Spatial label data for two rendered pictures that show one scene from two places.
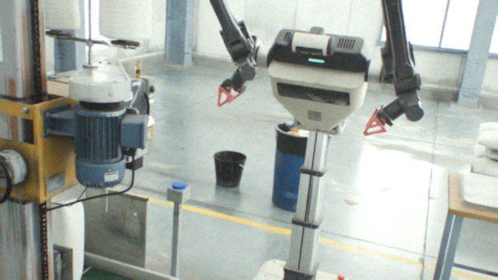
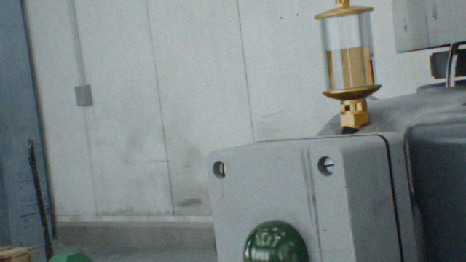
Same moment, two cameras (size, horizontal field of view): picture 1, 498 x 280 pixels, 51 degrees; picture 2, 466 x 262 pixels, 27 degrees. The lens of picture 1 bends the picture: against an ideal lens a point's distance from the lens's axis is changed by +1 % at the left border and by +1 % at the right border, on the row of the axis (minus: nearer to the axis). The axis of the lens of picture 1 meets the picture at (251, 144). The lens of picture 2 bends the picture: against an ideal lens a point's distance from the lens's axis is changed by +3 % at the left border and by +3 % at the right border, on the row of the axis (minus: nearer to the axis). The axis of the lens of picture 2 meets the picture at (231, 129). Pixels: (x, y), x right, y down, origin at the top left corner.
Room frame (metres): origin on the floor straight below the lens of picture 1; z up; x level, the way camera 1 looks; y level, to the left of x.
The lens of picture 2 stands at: (2.46, 0.60, 1.36)
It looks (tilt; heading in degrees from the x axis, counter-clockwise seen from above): 3 degrees down; 204
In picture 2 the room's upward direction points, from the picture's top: 7 degrees counter-clockwise
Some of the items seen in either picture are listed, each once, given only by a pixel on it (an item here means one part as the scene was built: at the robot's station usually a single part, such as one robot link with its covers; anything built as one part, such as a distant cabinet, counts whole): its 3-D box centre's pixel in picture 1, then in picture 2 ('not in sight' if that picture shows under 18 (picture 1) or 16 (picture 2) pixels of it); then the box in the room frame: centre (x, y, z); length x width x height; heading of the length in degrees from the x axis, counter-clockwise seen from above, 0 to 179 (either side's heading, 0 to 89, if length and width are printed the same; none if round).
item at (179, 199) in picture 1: (178, 193); not in sight; (2.12, 0.30, 0.81); 0.08 x 0.08 x 0.06; 71
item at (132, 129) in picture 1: (135, 134); not in sight; (1.55, 0.37, 1.25); 0.10 x 0.08 x 0.12; 6
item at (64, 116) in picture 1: (69, 122); not in sight; (1.53, 0.56, 1.27); 0.12 x 0.09 x 0.09; 161
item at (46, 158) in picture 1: (43, 137); not in sight; (1.64, 0.69, 1.18); 0.34 x 0.25 x 0.31; 161
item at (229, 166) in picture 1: (229, 169); not in sight; (4.30, 0.17, 0.13); 0.30 x 0.30 x 0.26
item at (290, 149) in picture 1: (299, 166); not in sight; (4.00, -0.41, 0.32); 0.51 x 0.48 x 0.65; 161
